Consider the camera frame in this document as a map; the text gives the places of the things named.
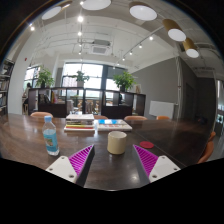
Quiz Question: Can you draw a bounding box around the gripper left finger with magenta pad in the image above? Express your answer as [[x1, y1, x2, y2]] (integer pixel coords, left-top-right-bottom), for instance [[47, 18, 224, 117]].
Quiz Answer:
[[47, 145, 95, 187]]

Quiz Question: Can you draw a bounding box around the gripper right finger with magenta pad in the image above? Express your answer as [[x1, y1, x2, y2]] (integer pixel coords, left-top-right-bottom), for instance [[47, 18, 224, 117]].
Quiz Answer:
[[133, 145, 180, 185]]

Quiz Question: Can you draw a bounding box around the clear plastic water bottle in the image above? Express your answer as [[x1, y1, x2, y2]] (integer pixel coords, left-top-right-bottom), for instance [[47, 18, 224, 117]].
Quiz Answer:
[[42, 116, 59, 156]]

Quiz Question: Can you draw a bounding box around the red round coaster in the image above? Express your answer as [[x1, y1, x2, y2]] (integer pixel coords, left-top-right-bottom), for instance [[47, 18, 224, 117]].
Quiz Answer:
[[140, 141, 154, 149]]

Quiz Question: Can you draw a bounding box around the cream ceramic cup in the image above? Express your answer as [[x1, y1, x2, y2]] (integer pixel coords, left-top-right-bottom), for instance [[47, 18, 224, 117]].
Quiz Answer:
[[107, 131, 127, 155]]

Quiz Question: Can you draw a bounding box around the stack of books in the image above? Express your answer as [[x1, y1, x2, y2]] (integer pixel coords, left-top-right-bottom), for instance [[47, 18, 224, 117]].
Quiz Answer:
[[64, 114, 94, 131]]

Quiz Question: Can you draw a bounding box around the orange chair far right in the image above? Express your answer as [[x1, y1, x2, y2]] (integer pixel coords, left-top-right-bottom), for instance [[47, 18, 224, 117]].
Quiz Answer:
[[156, 116, 170, 120]]

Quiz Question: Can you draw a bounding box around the flat book with blue cover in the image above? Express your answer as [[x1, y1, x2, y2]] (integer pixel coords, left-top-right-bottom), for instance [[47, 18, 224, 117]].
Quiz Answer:
[[97, 119, 132, 131]]

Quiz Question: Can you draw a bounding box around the orange chair far middle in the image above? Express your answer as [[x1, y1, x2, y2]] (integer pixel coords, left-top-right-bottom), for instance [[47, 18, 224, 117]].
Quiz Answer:
[[124, 116, 148, 121]]

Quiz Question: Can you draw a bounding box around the orange chair centre behind books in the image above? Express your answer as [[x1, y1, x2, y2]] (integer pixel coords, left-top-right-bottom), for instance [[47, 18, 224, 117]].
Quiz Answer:
[[94, 115, 108, 119]]

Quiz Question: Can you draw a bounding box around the orange chair right side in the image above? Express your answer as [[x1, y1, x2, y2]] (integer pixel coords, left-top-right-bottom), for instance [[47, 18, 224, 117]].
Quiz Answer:
[[198, 132, 216, 164]]

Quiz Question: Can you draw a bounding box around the orange chair far left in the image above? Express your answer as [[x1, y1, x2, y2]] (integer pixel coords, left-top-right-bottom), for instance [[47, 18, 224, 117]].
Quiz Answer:
[[30, 111, 53, 118]]

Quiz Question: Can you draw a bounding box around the dark low shelving unit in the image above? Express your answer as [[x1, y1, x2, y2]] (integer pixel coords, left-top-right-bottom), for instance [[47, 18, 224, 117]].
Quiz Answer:
[[28, 87, 146, 119]]

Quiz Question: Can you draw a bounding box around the right potted green plant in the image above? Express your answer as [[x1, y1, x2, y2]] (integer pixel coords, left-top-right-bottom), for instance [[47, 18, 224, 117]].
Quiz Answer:
[[113, 71, 135, 92]]

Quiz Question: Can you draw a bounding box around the potted green plant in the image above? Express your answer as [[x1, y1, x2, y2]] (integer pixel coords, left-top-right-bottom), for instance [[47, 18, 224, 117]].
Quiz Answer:
[[113, 71, 135, 92], [36, 67, 54, 88], [73, 70, 90, 87]]

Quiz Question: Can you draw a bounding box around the middle potted green plant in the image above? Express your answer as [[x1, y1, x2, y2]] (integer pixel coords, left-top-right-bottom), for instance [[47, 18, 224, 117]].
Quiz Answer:
[[73, 70, 90, 87]]

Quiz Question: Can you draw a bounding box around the left potted green plant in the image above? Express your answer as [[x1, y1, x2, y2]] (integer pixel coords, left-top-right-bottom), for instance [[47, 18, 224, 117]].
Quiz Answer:
[[36, 67, 54, 88]]

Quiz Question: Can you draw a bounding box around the ceiling air conditioner unit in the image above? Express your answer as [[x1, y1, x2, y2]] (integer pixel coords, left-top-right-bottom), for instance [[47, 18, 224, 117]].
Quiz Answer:
[[90, 39, 111, 55]]

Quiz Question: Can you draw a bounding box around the gold pendant lamp far right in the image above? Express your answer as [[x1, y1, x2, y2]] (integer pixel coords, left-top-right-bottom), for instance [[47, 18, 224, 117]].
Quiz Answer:
[[183, 38, 199, 58]]

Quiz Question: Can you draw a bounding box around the gold pendant lamp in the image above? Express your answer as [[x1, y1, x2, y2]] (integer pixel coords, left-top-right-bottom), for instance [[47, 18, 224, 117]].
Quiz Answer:
[[162, 19, 186, 42], [183, 38, 199, 58]]

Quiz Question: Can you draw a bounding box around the gold pendant lamp upper right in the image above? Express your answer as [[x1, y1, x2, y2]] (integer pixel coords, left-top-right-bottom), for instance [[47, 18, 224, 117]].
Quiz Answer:
[[162, 19, 186, 42]]

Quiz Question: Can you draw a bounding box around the round pendant lamp right centre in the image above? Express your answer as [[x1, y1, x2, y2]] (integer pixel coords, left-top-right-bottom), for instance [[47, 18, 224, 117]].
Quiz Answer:
[[129, 1, 157, 21]]

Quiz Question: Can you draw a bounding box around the round pendant lamp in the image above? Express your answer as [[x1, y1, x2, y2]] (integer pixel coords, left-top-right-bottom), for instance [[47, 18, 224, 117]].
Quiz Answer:
[[129, 1, 157, 21], [42, 6, 61, 20], [82, 0, 111, 10]]

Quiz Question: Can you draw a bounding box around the round pendant lamp left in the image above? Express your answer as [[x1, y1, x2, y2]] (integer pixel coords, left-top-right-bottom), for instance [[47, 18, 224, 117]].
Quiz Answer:
[[42, 6, 61, 20]]

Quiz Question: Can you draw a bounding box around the white board against wall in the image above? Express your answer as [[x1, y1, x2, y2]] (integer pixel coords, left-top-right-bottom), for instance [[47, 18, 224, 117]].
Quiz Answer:
[[149, 101, 174, 119]]

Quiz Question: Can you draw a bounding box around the bookshelf at left wall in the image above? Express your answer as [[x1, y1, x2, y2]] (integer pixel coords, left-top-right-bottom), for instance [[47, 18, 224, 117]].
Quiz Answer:
[[0, 59, 14, 117]]

